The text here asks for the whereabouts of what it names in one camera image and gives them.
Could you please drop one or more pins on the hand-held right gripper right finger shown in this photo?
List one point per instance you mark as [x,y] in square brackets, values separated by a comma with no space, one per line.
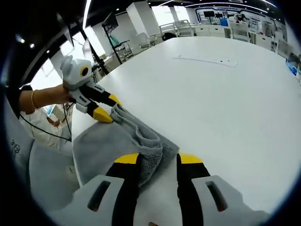
[190,188]

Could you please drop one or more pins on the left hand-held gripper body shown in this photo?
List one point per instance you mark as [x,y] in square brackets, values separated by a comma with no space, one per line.
[77,73]

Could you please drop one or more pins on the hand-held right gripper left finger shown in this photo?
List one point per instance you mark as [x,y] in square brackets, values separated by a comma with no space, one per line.
[122,188]

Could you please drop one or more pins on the grey towel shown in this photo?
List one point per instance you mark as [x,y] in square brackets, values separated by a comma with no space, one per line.
[105,146]

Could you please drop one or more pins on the person's left hand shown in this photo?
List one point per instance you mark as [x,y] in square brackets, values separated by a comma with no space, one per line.
[54,96]

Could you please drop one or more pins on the black tripod with panel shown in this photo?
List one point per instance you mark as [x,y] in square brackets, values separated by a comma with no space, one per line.
[89,47]

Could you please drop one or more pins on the black monitor stand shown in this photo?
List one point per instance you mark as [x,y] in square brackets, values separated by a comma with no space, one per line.
[113,35]

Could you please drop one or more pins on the person's printed shirt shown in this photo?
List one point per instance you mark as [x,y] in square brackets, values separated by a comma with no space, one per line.
[47,169]

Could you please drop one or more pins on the black chair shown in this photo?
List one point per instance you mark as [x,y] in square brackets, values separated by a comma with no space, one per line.
[169,36]

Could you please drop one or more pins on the white mesh chair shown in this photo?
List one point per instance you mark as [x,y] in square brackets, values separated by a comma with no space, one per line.
[240,31]
[184,28]

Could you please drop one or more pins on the white table socket panel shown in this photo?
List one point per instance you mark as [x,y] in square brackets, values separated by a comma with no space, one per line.
[207,60]

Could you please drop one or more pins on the blue tissue packet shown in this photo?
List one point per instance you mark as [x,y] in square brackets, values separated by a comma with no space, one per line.
[291,67]

